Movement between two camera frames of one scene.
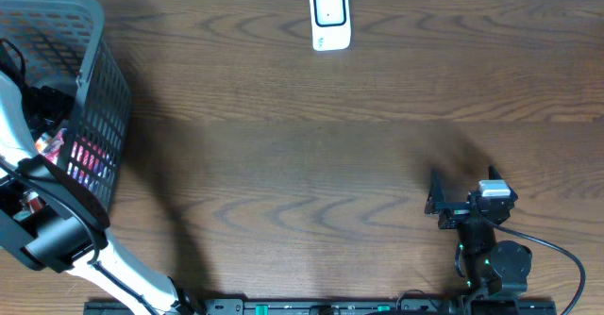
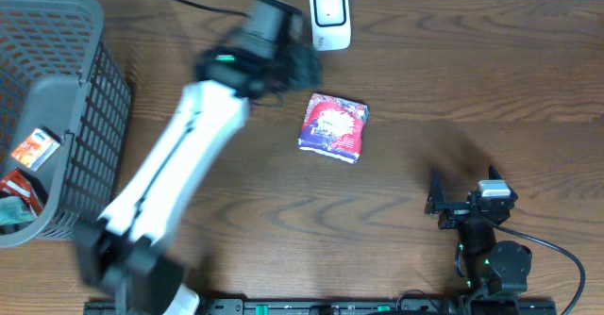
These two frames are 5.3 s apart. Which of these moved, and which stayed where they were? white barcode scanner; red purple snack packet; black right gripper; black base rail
Moved: red purple snack packet
Stayed: white barcode scanner; black base rail; black right gripper
